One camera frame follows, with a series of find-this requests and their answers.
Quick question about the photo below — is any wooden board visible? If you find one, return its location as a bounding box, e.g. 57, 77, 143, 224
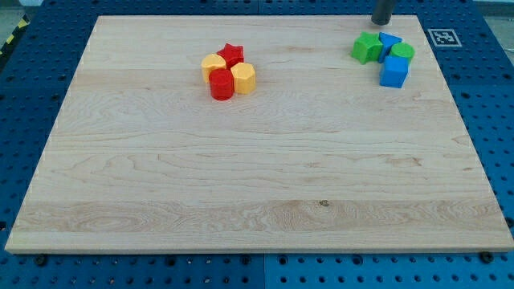
6, 15, 513, 254

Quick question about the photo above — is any yellow hexagon block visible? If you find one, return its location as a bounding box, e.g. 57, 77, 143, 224
230, 63, 256, 94

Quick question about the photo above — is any red cylinder block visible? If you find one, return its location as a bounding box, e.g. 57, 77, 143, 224
209, 69, 235, 101

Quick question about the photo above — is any red star block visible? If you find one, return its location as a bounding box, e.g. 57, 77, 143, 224
217, 43, 244, 69

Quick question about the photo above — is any yellow rounded block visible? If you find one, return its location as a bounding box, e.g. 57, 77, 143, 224
201, 54, 226, 83

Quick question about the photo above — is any green star block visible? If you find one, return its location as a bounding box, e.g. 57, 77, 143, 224
351, 31, 383, 64

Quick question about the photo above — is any blue cube block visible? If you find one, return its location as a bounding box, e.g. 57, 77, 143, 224
379, 56, 409, 88

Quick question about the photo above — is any blue triangle block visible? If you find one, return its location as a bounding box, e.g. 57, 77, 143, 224
378, 32, 402, 63

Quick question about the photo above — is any green cylinder block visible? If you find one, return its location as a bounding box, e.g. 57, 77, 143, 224
390, 43, 415, 63

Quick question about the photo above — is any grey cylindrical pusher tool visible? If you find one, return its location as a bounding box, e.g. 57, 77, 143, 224
371, 0, 397, 26

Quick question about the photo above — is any white fiducial marker tag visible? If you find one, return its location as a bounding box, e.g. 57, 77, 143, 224
428, 28, 462, 47

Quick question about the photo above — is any black bolt left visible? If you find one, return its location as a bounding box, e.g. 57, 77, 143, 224
34, 254, 47, 267

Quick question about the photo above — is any black bolt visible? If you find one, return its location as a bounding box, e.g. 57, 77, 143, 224
479, 251, 495, 264
34, 254, 47, 267

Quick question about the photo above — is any black bolt right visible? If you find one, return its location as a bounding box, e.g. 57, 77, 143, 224
479, 251, 495, 264

